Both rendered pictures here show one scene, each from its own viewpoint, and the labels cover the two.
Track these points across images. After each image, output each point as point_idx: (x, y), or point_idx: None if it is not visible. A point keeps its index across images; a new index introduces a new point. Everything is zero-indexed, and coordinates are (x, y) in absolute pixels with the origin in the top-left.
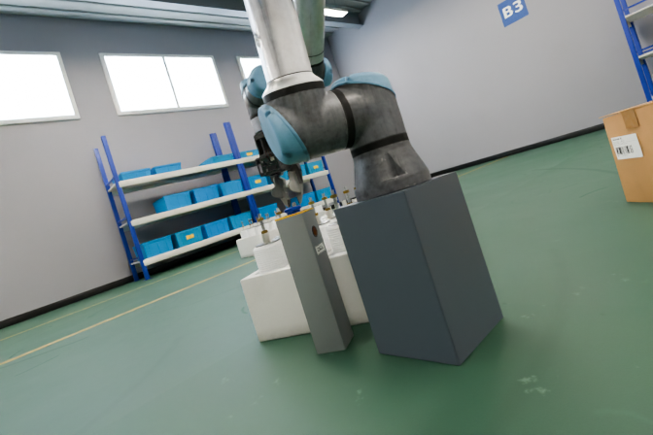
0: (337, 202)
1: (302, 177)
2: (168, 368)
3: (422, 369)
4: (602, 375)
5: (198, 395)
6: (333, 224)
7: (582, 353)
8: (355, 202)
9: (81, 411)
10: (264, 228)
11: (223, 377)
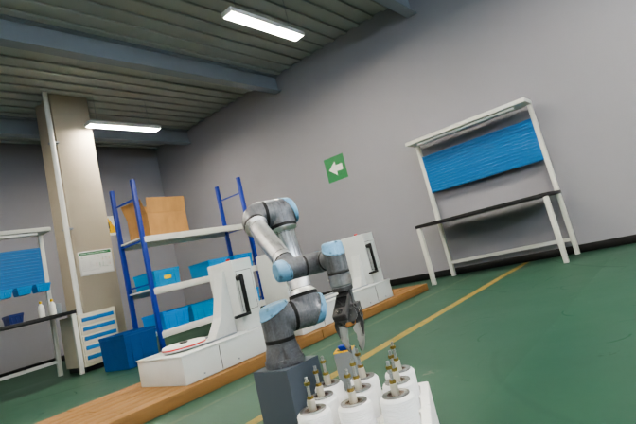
0: (323, 367)
1: (338, 334)
2: (521, 415)
3: None
4: None
5: (443, 410)
6: (333, 379)
7: None
8: (306, 359)
9: (549, 390)
10: (394, 356)
11: (439, 417)
